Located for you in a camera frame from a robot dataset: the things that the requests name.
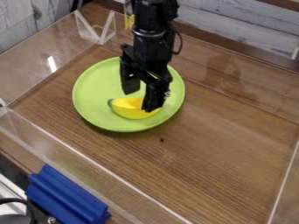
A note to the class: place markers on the yellow labelled tin can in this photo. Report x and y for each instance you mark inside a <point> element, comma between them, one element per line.
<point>129,15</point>

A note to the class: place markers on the blue plastic clamp block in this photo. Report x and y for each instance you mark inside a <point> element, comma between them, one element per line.
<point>64,199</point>

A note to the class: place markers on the clear acrylic front wall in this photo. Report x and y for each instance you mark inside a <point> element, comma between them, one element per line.
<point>33,149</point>

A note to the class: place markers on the clear acrylic triangle bracket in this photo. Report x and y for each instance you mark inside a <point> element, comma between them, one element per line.
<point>94,33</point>

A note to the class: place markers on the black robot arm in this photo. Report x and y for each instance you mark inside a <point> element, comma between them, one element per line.
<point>153,15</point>

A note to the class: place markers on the yellow toy banana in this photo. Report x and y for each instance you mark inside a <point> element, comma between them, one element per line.
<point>128,107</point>

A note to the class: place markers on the green round plate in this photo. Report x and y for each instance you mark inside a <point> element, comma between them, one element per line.
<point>97,87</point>

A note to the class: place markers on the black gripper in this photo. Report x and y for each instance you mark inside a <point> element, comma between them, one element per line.
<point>142,63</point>

